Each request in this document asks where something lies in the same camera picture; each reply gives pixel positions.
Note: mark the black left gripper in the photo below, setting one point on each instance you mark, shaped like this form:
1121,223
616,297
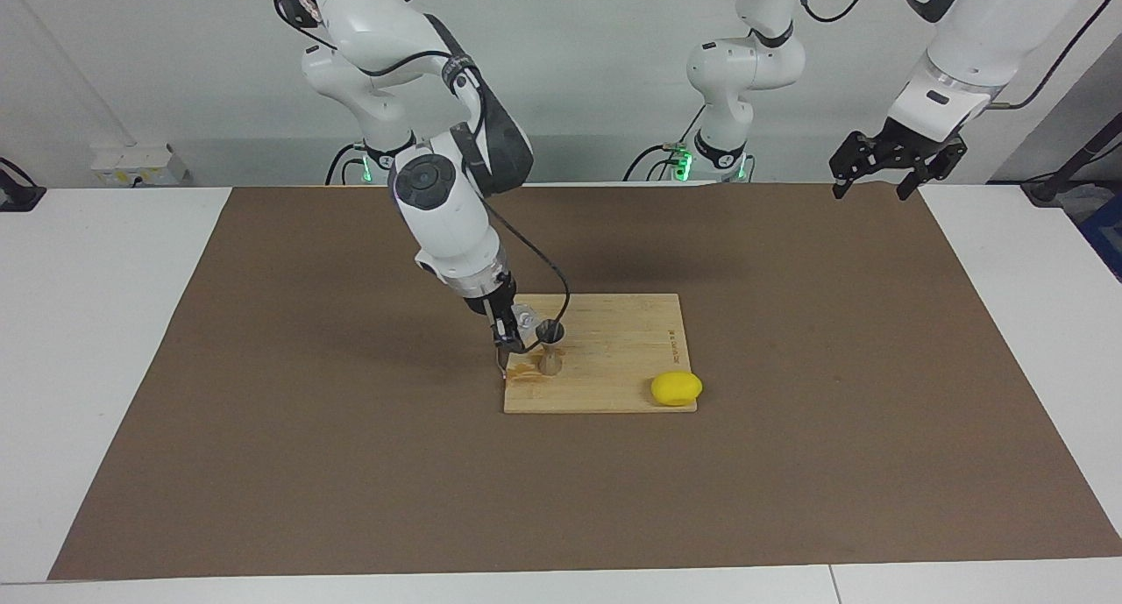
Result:
916,141

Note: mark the blue crate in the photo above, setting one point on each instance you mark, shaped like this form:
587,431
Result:
1106,236

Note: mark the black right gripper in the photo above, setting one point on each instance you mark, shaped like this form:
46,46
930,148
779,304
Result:
498,302

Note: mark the yellow lemon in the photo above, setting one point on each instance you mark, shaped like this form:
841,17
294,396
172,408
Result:
676,388

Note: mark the steel jigger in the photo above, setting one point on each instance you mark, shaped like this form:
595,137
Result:
550,358

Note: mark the black clamp base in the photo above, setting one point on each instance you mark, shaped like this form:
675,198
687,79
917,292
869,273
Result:
17,196

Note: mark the white power strip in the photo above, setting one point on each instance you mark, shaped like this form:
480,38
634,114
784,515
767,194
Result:
131,161

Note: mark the brown table mat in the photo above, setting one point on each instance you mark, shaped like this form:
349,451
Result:
351,499

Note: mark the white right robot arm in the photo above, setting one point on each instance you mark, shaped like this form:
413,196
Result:
438,209

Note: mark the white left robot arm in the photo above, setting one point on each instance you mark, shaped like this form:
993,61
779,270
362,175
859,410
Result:
745,60

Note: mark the small clear glass cup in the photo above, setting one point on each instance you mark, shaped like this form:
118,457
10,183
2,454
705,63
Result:
527,316

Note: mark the wooden cutting board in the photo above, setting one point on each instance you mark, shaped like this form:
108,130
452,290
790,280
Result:
614,350

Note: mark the black stand leg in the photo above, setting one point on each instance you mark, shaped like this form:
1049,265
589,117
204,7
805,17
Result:
1047,188

